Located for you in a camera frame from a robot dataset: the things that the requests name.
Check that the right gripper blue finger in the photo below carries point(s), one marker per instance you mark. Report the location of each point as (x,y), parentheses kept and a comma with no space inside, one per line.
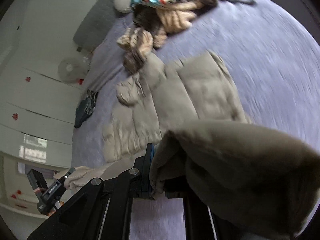
(140,172)

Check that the beige puffer jacket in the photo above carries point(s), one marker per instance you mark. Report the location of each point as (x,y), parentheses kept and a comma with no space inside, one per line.
(260,178)

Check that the dark teal folded garment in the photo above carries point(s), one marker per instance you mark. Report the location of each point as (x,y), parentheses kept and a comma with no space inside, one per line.
(85,108)

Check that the white drawer cabinet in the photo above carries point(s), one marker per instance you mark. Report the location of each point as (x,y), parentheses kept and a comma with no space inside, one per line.
(37,116)

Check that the white desk fan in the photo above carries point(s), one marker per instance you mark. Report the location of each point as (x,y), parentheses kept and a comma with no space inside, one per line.
(71,70)

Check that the grey padded headboard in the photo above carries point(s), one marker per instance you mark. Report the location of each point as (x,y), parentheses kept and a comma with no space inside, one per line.
(95,26)

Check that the lavender bed blanket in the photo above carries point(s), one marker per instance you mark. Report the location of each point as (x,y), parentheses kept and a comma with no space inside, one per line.
(272,59)

